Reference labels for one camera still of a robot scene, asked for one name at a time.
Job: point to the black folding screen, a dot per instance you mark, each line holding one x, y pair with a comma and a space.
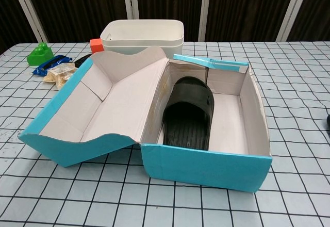
77, 5

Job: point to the green toy block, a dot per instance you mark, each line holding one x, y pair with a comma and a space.
40, 55

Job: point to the blue snack packet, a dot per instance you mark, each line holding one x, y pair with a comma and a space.
49, 65

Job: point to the black slipper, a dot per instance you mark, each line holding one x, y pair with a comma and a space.
328, 123
190, 113

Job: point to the clear snack bag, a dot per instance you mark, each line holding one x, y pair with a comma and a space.
60, 76

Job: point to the white plastic bin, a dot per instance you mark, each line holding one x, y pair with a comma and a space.
144, 34

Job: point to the small black packet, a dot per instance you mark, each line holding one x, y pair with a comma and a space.
82, 60

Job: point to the blue shoe box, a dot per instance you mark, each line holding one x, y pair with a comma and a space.
129, 108

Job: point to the orange cube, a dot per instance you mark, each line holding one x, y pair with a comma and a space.
97, 46

